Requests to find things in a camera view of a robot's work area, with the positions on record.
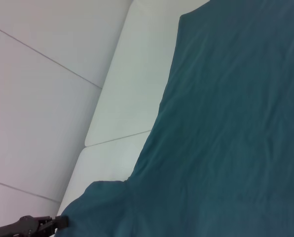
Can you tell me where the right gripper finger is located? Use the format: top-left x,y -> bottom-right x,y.
0,215 -> 69,237

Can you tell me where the blue shirt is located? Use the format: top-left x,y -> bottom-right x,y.
56,0 -> 294,237

